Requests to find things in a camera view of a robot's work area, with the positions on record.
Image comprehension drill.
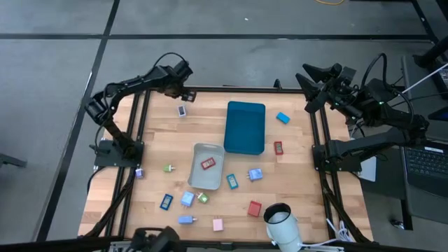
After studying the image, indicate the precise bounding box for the laptop keyboard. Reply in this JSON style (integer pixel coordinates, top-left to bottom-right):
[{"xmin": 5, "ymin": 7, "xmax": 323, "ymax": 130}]
[{"xmin": 400, "ymin": 139, "xmax": 448, "ymax": 199}]

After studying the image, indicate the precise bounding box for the white cable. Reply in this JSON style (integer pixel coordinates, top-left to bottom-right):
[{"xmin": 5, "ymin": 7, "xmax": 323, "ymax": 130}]
[{"xmin": 304, "ymin": 218, "xmax": 356, "ymax": 248}]

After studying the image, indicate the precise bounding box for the light blue square charger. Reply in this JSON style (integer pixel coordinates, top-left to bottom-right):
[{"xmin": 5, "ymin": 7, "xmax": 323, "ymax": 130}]
[{"xmin": 180, "ymin": 190, "xmax": 196, "ymax": 208}]

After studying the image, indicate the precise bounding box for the red wall charger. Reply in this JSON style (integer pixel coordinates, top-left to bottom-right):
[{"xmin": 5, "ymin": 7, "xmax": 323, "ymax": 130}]
[{"xmin": 247, "ymin": 199, "xmax": 263, "ymax": 218}]

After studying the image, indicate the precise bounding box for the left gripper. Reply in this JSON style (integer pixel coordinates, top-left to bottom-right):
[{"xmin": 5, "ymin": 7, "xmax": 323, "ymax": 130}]
[{"xmin": 162, "ymin": 59, "xmax": 197, "ymax": 103}]

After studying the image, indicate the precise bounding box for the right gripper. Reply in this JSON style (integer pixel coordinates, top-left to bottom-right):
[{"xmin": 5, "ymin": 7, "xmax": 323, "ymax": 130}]
[{"xmin": 295, "ymin": 62, "xmax": 358, "ymax": 113}]

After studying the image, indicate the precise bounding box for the white rod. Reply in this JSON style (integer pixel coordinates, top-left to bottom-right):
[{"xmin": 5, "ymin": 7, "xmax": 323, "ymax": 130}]
[{"xmin": 402, "ymin": 62, "xmax": 448, "ymax": 95}]

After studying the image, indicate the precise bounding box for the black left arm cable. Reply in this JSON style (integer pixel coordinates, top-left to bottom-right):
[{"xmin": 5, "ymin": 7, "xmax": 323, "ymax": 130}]
[{"xmin": 153, "ymin": 52, "xmax": 188, "ymax": 69}]

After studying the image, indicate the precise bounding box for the dark metal leg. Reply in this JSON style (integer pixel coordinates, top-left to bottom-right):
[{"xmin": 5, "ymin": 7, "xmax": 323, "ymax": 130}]
[{"xmin": 0, "ymin": 153, "xmax": 28, "ymax": 169}]

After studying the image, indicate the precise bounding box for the grey plastic bin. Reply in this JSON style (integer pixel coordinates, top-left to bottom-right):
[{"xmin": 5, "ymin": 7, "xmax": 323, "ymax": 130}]
[{"xmin": 187, "ymin": 142, "xmax": 225, "ymax": 191}]

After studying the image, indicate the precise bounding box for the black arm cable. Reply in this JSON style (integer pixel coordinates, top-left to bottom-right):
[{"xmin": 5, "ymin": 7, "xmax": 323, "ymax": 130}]
[
  {"xmin": 360, "ymin": 52, "xmax": 416, "ymax": 120},
  {"xmin": 153, "ymin": 52, "xmax": 188, "ymax": 69}
]

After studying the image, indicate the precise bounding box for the dark blue digital timer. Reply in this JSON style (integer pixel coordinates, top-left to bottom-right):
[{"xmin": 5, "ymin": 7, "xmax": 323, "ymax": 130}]
[{"xmin": 160, "ymin": 193, "xmax": 174, "ymax": 211}]

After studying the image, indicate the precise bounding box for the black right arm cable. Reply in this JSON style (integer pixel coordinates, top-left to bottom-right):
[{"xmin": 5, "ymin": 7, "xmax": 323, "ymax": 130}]
[{"xmin": 360, "ymin": 52, "xmax": 416, "ymax": 120}]

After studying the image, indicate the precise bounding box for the white cylinder black rim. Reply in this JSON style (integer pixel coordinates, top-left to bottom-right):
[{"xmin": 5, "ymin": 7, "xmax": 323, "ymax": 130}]
[{"xmin": 262, "ymin": 202, "xmax": 304, "ymax": 252}]

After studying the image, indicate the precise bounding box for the lavender blue wall charger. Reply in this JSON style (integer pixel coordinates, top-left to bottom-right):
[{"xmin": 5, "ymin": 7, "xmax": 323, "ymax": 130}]
[{"xmin": 246, "ymin": 168, "xmax": 264, "ymax": 182}]

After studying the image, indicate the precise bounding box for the blue plastic bin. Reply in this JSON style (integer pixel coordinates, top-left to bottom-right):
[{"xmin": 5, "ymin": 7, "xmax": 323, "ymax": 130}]
[{"xmin": 223, "ymin": 101, "xmax": 266, "ymax": 156}]

